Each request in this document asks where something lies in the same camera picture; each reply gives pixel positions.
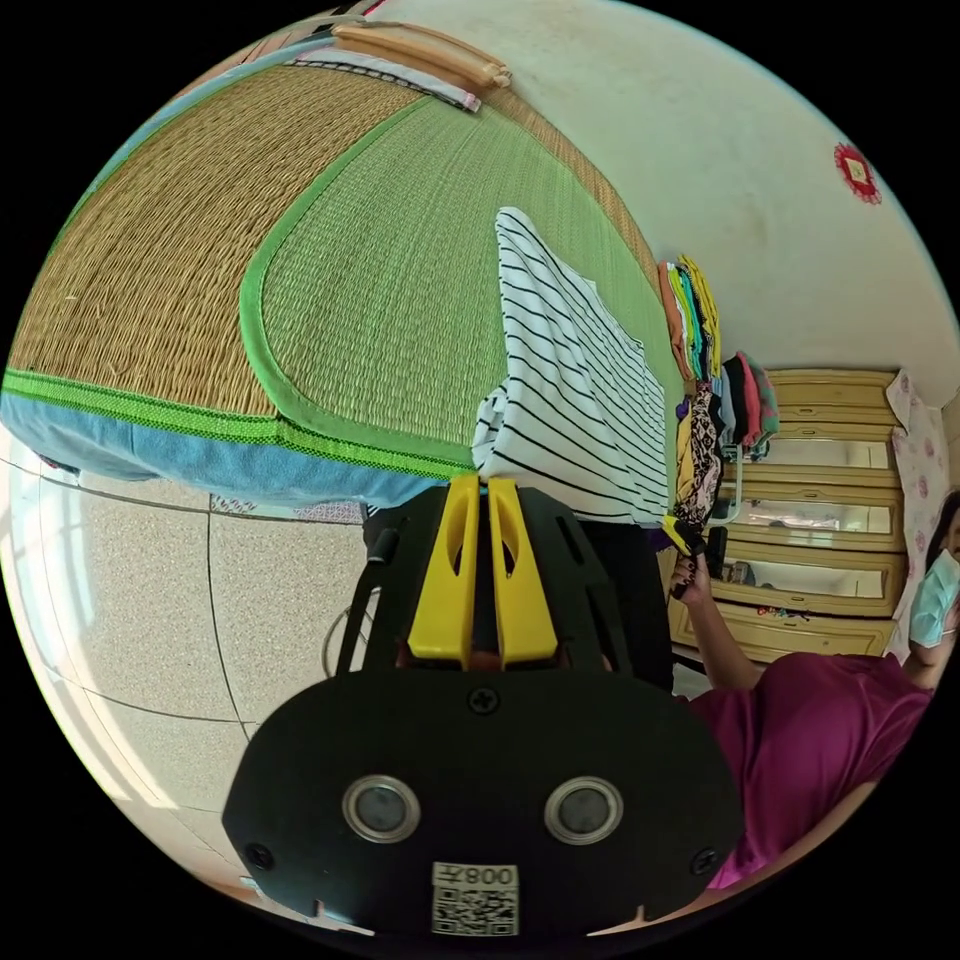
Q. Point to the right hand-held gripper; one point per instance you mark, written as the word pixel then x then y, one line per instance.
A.
pixel 717 551

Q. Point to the floral curtain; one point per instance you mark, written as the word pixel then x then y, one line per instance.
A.
pixel 919 450

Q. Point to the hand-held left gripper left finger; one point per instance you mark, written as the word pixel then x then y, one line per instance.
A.
pixel 442 600

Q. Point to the white striped long sleeve shirt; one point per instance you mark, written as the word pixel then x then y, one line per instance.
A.
pixel 577 390

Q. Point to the bed with woven mat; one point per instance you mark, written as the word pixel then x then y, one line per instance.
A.
pixel 360 285

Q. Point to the person's body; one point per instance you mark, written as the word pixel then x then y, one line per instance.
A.
pixel 810 742

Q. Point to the white cushion with checked edge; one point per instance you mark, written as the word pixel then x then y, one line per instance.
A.
pixel 390 71

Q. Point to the person's right hand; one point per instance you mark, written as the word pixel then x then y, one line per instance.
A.
pixel 694 579

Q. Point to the pile of clothes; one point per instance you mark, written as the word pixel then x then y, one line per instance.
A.
pixel 709 390

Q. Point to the bamboo pillow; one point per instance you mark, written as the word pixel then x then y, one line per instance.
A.
pixel 427 46

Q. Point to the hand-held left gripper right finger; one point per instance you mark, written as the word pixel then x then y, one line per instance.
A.
pixel 525 607

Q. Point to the cream wooden cupboard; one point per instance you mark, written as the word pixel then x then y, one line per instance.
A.
pixel 825 525

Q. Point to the person's right forearm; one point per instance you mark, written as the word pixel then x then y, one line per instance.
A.
pixel 731 645

